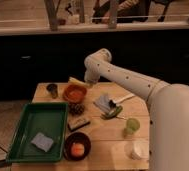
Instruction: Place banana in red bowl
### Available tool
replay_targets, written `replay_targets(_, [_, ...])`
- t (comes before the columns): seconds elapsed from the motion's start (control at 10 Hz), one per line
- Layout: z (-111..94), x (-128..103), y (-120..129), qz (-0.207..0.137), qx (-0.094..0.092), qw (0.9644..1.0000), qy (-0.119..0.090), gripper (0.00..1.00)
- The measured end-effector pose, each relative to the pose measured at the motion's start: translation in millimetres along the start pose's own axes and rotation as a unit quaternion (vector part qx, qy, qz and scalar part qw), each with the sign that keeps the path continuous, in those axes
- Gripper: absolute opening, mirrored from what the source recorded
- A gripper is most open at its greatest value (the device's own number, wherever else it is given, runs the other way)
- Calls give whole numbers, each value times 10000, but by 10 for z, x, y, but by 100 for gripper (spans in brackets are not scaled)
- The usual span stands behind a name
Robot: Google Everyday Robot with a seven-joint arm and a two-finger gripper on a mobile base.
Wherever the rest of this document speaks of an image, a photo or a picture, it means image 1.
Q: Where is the orange fruit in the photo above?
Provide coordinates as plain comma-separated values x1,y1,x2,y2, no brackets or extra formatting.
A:
71,143,85,157

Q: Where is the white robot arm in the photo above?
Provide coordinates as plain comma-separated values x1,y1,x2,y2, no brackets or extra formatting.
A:
84,48,189,171

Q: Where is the dark metal cup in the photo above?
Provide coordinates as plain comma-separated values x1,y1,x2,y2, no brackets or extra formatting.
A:
46,83,58,99

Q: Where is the pine cone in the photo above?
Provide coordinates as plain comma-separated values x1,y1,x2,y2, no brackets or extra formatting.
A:
69,103,85,115

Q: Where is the red bowl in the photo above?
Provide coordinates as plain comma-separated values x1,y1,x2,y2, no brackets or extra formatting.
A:
63,84,87,103

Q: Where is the green plastic cup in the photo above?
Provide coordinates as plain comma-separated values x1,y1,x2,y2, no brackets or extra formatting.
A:
124,118,140,136

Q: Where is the white plastic spoon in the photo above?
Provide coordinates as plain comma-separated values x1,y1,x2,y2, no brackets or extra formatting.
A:
109,94,135,107

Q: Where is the green plastic tray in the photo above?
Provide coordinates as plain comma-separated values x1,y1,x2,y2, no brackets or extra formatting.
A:
6,102,68,163

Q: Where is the dark brown bowl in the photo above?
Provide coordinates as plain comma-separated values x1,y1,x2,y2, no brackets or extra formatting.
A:
64,132,91,161

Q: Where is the white cup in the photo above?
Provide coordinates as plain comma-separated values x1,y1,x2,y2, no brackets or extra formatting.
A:
131,141,149,160

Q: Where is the green vegetable toy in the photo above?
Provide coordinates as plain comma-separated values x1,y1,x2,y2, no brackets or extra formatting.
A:
101,106,123,120

